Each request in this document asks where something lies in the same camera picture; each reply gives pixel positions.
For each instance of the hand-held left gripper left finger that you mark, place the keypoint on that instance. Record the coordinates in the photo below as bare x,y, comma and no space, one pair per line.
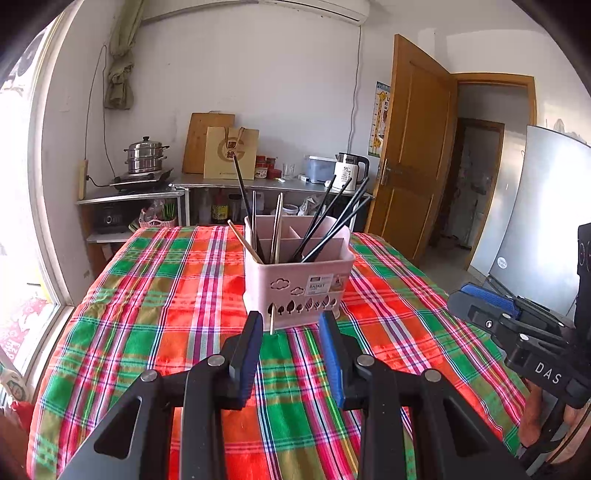
244,364

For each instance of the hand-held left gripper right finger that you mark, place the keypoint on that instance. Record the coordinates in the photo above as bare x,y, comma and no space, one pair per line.
331,364

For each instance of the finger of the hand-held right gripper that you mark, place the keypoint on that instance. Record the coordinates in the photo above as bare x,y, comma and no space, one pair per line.
473,311
489,300

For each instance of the pink utensil basket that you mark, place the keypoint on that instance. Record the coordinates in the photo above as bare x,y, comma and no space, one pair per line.
295,277

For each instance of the metal chopstick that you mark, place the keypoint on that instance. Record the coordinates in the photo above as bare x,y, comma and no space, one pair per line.
275,230
254,217

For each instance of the person's right hand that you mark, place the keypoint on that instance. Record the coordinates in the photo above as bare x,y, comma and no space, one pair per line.
531,420

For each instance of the white leaning panel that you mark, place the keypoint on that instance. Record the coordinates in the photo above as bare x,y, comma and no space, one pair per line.
535,207

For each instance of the plaid tablecloth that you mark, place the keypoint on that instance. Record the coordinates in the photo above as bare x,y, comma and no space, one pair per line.
138,300

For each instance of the dark sauce bottle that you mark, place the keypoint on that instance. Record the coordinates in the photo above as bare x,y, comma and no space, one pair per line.
220,210

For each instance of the crumpled plastic bags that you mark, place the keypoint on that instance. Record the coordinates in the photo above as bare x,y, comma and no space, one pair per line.
309,206

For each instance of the white round tub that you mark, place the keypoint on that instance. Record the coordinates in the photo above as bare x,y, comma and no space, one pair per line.
291,210

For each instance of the wooden door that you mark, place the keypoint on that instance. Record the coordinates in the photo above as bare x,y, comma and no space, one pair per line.
415,152

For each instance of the pink woven basket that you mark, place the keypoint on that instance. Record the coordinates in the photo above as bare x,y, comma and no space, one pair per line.
157,222

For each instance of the long steel shelf table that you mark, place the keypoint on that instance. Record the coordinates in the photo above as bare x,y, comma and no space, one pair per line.
212,183

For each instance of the white electric kettle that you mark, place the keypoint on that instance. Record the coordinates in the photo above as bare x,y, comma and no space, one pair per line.
356,165

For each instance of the floral jar with red lid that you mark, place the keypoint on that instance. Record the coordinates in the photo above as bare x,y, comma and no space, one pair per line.
262,173

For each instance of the clear plastic storage box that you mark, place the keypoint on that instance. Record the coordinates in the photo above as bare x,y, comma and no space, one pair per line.
318,168

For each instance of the black kitchen appliance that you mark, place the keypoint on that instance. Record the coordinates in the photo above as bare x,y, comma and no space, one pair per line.
110,220

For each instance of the clear glass cup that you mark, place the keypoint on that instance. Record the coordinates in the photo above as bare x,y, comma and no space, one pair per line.
289,171

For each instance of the low steel shelf table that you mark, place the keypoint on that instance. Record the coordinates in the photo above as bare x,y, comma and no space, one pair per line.
124,197

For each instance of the tan paper bag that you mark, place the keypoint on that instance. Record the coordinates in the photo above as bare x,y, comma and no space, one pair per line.
221,157

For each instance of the black induction cooker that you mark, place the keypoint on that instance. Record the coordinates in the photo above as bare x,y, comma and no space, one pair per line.
138,183

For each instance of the red printed bag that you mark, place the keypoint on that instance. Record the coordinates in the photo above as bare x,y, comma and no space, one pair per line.
22,408

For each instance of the wooden cutting board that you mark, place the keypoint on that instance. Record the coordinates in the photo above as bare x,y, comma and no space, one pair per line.
196,143

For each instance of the steel steamer pot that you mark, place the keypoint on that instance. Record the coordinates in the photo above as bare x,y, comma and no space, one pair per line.
145,159

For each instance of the beige power strip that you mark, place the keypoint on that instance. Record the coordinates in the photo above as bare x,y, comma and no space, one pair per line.
83,180

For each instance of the tied green curtain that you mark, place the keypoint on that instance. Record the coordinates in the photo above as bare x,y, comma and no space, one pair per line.
117,78

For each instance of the white air conditioner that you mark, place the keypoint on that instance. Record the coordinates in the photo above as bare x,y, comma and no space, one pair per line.
323,9

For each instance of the wooden door frame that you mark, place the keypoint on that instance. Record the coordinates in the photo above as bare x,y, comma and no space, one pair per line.
531,101

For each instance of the giraffe wall poster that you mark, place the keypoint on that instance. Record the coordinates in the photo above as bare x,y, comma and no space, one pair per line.
379,120

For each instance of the white window frame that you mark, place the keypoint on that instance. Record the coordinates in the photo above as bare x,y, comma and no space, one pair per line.
46,240

